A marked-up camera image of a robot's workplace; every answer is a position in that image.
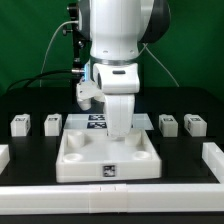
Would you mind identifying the white square tabletop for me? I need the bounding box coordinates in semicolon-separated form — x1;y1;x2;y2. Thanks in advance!
56;129;162;183

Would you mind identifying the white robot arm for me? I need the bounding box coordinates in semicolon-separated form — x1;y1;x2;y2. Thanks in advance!
76;0;170;137

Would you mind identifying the white U-shaped fence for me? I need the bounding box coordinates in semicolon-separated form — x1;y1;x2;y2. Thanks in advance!
0;142;224;215

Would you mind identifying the white marker base plate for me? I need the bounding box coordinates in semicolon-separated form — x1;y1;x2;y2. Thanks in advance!
64;113;154;130

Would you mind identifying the black cable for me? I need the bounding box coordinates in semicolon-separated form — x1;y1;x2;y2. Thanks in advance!
5;69;84;94

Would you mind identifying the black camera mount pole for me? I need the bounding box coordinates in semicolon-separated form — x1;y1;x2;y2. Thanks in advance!
63;3;86;83

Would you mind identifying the white cable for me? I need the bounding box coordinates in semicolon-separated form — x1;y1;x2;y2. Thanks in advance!
39;20;80;88

